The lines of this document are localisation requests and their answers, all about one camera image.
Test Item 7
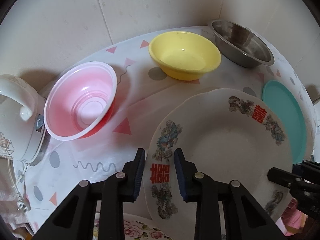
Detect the white floral plate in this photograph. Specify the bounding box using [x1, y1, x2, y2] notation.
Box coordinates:
[93, 212, 174, 240]

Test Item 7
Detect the white dragon pattern plate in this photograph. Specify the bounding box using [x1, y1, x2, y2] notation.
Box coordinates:
[143, 88, 292, 224]

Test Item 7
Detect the pink red plastic bowl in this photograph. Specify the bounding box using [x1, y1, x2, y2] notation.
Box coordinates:
[44, 61, 117, 141]

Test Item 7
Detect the yellow plastic bowl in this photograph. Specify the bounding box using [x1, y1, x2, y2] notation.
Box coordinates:
[149, 31, 221, 81]

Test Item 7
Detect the stainless steel bowl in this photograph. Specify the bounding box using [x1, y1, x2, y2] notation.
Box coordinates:
[208, 19, 274, 68]

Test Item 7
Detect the teal plastic plate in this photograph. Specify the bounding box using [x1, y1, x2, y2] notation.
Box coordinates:
[262, 80, 307, 164]

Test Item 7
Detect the patterned white tablecloth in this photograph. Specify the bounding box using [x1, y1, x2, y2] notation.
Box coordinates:
[19, 33, 317, 231]

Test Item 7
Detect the white ceramic electric kettle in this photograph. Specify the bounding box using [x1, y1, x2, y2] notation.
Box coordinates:
[0, 74, 46, 164]

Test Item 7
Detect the white kettle power cord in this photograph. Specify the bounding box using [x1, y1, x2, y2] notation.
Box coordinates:
[13, 161, 31, 213]

